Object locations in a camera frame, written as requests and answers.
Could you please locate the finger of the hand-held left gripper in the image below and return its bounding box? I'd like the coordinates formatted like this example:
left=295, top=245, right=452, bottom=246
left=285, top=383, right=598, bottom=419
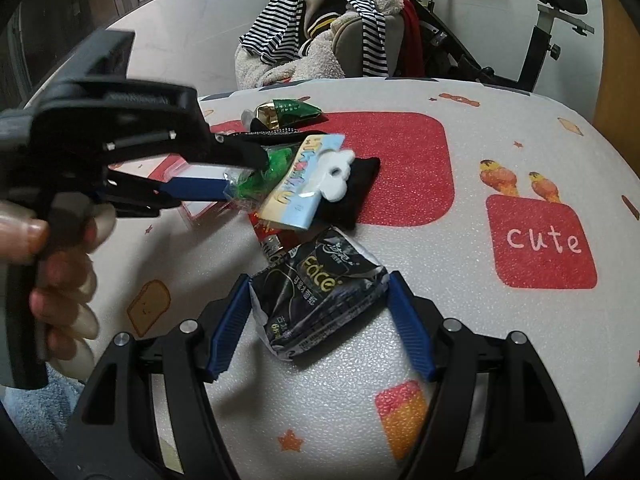
left=106, top=170, right=233, bottom=219
left=200, top=131, right=269, bottom=169

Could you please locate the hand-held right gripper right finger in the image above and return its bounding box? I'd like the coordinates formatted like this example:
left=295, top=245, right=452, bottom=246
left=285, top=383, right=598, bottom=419
left=387, top=270, right=586, bottom=480

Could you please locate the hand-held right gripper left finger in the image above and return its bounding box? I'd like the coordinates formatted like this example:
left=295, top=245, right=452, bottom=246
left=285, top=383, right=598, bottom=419
left=65, top=274, right=251, bottom=480

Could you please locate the green tinsel bundle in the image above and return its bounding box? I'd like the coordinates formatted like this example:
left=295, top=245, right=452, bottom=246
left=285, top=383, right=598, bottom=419
left=222, top=146, right=297, bottom=212

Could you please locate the pale blue yellow snack packet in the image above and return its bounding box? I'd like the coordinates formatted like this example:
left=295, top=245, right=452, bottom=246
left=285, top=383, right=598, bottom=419
left=256, top=132, right=347, bottom=232

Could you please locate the white plush flower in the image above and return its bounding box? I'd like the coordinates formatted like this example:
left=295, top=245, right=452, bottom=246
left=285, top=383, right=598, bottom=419
left=304, top=148, right=357, bottom=204

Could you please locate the black tissue packet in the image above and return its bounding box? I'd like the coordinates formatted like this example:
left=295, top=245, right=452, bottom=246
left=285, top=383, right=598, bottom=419
left=249, top=226, right=392, bottom=362

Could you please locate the person's left hand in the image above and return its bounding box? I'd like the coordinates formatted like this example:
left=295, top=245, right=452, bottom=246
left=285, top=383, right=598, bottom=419
left=0, top=201, right=119, bottom=377

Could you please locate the green gold foil wrapper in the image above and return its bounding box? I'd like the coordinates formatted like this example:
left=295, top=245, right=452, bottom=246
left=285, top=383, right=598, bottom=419
left=254, top=99, right=327, bottom=129

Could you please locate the red wrapper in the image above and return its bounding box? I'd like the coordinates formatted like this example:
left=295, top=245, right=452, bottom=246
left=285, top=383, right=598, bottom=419
left=248, top=210, right=282, bottom=247

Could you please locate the dark window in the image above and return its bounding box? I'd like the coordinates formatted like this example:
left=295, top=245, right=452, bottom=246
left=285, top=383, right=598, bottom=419
left=9, top=0, right=144, bottom=107

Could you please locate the pile of fluffy clothes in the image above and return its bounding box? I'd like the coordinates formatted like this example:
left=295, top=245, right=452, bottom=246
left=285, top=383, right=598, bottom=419
left=234, top=0, right=407, bottom=92

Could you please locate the black cloth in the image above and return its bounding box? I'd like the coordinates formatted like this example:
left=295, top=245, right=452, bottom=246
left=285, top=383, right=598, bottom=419
left=309, top=156, right=382, bottom=232

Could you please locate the black white striped shirt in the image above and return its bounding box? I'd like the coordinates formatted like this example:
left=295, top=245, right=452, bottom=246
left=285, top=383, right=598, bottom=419
left=238, top=0, right=389, bottom=79

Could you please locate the black yellow striped garment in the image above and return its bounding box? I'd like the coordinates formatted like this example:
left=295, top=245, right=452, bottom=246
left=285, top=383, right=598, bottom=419
left=299, top=0, right=352, bottom=57

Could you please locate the red cloth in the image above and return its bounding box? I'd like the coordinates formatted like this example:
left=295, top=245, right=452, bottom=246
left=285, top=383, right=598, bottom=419
left=399, top=0, right=427, bottom=79

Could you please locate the wooden door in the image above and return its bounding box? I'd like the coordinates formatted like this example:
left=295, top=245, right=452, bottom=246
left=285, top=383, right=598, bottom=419
left=594, top=0, right=640, bottom=172

